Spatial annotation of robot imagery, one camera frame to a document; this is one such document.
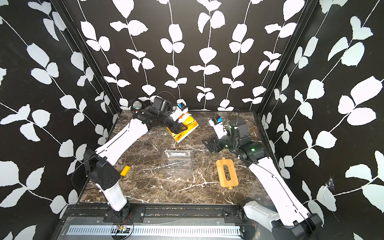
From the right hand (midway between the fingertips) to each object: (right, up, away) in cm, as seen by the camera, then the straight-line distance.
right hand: (207, 134), depth 70 cm
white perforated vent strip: (-49, -46, 0) cm, 67 cm away
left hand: (-12, +6, +10) cm, 17 cm away
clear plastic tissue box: (-17, -20, +23) cm, 35 cm away
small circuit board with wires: (-41, -46, +1) cm, 62 cm away
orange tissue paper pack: (-10, +7, +5) cm, 13 cm away
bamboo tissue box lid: (+10, -29, +14) cm, 34 cm away
